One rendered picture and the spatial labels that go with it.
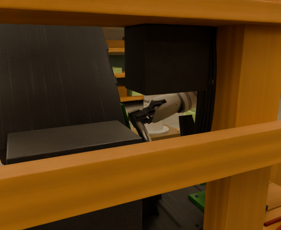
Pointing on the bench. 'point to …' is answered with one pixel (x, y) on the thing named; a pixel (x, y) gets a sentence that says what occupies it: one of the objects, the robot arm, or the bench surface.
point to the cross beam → (128, 173)
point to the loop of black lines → (203, 98)
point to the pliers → (280, 220)
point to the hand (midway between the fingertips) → (138, 118)
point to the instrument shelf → (140, 12)
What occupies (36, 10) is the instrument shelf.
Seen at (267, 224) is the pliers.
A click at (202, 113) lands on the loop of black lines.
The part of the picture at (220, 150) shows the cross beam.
